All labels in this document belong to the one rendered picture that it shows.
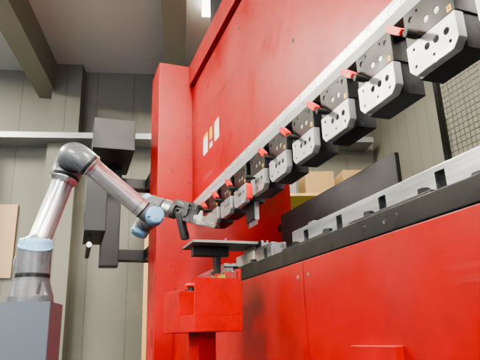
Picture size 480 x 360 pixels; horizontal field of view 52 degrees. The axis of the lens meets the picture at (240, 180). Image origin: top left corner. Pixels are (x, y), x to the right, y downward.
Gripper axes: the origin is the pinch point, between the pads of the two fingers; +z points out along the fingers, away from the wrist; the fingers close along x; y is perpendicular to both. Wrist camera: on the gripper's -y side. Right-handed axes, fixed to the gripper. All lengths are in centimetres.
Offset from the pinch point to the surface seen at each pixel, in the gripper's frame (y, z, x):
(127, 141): 32, -95, 71
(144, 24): 156, -200, 213
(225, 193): 15.1, -7.7, 24.0
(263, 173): 25.7, 18.2, -14.4
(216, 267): -14.2, 8.6, -9.1
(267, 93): 56, 12, -15
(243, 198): 14.6, 7.9, 2.8
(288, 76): 60, 22, -30
